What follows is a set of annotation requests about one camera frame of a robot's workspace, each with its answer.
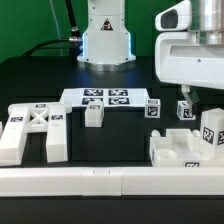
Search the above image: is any white chair back frame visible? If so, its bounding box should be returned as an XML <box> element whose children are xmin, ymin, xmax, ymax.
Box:
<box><xmin>0</xmin><ymin>102</ymin><xmax>72</xmax><ymax>166</ymax></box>

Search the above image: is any white chair seat part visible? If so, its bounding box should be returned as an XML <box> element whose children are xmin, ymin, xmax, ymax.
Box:
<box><xmin>149</xmin><ymin>129</ymin><xmax>224</xmax><ymax>168</ymax></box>

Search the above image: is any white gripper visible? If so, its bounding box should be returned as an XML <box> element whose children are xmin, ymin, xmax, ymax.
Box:
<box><xmin>155</xmin><ymin>0</ymin><xmax>224</xmax><ymax>115</ymax></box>

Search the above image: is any white tagged cube near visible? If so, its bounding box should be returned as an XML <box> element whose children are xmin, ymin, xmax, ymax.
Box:
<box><xmin>145</xmin><ymin>99</ymin><xmax>161</xmax><ymax>118</ymax></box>

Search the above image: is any white tagged cube far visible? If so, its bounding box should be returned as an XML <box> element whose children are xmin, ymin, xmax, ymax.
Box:
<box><xmin>177</xmin><ymin>101</ymin><xmax>196</xmax><ymax>120</ymax></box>

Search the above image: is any white base tag plate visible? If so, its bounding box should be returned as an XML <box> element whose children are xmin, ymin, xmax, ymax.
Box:
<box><xmin>60</xmin><ymin>88</ymin><xmax>149</xmax><ymax>107</ymax></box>

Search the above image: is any black cable with connector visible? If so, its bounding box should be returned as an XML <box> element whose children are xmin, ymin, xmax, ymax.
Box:
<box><xmin>22</xmin><ymin>0</ymin><xmax>84</xmax><ymax>64</ymax></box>

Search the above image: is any white front obstacle bar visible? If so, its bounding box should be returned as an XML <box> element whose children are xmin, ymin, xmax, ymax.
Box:
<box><xmin>0</xmin><ymin>167</ymin><xmax>224</xmax><ymax>197</ymax></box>

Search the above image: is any white tagged cube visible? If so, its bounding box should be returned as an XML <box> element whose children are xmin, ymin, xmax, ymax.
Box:
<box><xmin>177</xmin><ymin>101</ymin><xmax>196</xmax><ymax>120</ymax></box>
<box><xmin>145</xmin><ymin>99</ymin><xmax>161</xmax><ymax>118</ymax></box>

